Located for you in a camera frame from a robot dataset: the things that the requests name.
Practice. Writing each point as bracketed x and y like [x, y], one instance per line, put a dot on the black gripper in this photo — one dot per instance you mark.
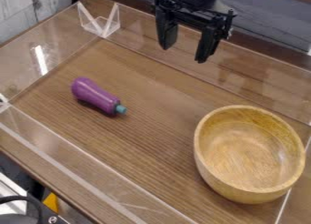
[197, 13]

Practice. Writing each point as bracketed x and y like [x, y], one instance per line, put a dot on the purple toy eggplant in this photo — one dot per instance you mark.
[88, 92]

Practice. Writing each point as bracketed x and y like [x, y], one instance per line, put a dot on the brown wooden bowl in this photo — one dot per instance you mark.
[249, 153]

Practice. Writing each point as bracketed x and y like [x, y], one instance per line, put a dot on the yellow triangular part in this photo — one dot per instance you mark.
[51, 202]

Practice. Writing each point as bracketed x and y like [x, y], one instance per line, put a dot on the clear acrylic corner bracket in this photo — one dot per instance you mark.
[102, 26]

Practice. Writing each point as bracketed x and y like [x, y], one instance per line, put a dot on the clear acrylic tray wall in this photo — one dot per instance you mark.
[124, 167]

